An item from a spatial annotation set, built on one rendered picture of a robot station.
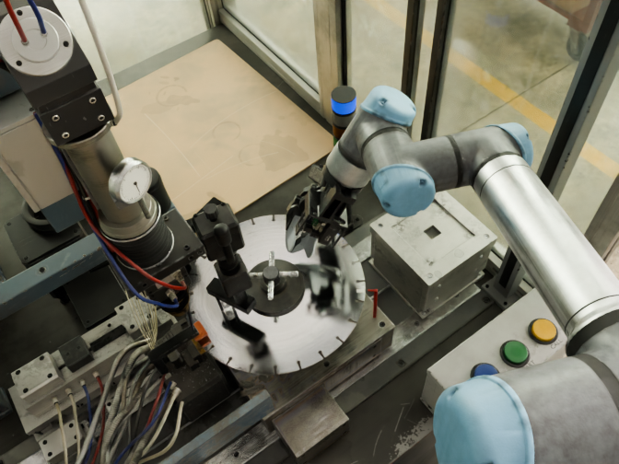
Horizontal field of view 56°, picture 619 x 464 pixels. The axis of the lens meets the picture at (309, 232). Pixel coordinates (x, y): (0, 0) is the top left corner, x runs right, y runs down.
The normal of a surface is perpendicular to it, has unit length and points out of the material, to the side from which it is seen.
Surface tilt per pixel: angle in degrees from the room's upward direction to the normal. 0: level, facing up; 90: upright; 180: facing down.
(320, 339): 0
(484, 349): 0
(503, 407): 16
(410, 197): 86
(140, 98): 0
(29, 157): 90
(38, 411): 90
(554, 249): 27
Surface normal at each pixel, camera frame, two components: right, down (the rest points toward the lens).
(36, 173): 0.58, 0.65
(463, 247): -0.07, -0.57
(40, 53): 0.36, 0.05
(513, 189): -0.51, -0.55
